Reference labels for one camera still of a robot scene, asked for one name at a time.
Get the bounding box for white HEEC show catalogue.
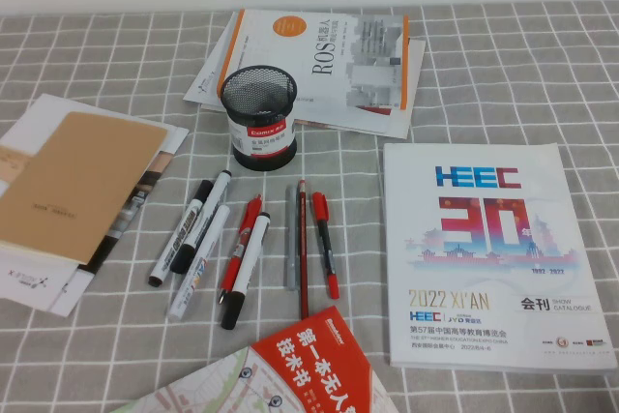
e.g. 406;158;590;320
382;142;619;376

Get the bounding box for white paper with black logo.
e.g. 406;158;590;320
0;243;96;318

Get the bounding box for white ROS book orange spine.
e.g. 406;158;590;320
217;9;411;112

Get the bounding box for white paint marker colourful print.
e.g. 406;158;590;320
166;203;231;321

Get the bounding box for white brochure with photo print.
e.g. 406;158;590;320
0;93;190;274

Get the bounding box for dark red pencil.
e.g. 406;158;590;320
296;179;310;321

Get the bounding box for white marker black printed text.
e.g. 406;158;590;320
147;179;215;287

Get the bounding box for grey pen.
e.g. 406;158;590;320
284;184;299;292

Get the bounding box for red book with map cover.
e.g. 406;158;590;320
110;305;400;413

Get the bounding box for black mesh pen holder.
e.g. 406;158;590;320
218;64;297;172

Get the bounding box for red ballpoint pen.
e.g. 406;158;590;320
218;193;264;306

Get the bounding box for white marker with black cap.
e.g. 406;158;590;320
221;211;272;331
169;169;233;275

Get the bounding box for white booklet with red mark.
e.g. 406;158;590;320
200;35;427;140

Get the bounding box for grey checked tablecloth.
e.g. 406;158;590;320
0;0;619;413

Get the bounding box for brown kraft notebook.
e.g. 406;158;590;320
0;110;169;267

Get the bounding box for white brochure with small logo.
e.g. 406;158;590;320
182;10;243;107

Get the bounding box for red and black marker pen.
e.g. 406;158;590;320
309;191;340;300

